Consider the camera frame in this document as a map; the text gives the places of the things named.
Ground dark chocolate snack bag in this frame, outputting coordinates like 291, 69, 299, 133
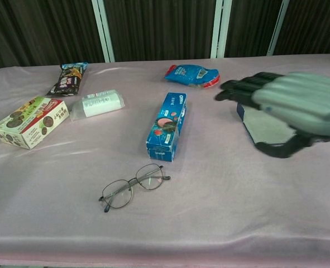
46, 61, 89, 97

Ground pink tablecloth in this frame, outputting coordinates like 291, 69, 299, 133
0, 53, 330, 266

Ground blue Oreo cookie box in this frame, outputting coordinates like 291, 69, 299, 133
145, 92, 188, 162

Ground clear white labelled packet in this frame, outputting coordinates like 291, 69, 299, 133
69, 89, 126, 123

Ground thin-framed eyeglasses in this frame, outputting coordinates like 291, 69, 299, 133
98, 163, 171, 213

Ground white frame post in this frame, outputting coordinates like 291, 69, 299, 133
210, 0, 233, 59
91, 0, 116, 63
266, 0, 290, 56

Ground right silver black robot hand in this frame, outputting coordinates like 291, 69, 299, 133
214, 71, 330, 159

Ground blue glasses case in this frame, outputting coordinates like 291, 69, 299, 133
236, 102, 298, 146

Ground blue red snack bag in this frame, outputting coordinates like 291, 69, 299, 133
164, 63, 221, 89

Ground cream red cookie box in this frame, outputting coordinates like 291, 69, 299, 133
0, 96, 70, 150

